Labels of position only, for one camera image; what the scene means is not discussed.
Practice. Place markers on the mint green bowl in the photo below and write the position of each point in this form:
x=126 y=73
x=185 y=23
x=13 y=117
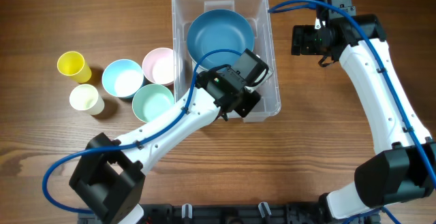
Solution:
x=151 y=101

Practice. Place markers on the light blue bowl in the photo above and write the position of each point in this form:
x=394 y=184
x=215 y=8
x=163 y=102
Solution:
x=123 y=78

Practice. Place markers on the yellow cup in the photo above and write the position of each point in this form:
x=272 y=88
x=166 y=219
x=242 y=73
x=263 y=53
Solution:
x=73 y=65

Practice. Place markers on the pink bowl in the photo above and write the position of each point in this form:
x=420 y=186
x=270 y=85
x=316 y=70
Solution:
x=158 y=66

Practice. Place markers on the clear plastic storage bin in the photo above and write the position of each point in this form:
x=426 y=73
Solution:
x=184 y=12

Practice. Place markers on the dark blue plate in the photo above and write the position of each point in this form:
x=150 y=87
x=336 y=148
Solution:
x=216 y=30

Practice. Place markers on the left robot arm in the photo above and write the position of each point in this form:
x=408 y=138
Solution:
x=110 y=174

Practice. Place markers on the cream cup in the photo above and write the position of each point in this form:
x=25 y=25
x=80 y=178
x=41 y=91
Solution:
x=86 y=98

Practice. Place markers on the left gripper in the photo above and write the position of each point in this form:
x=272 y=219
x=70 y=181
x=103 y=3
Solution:
x=247 y=105

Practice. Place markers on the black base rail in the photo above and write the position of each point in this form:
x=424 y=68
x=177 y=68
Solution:
x=295 y=213

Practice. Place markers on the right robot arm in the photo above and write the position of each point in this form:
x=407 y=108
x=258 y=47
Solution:
x=396 y=173

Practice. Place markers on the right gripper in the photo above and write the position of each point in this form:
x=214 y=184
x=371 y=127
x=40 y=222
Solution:
x=305 y=46

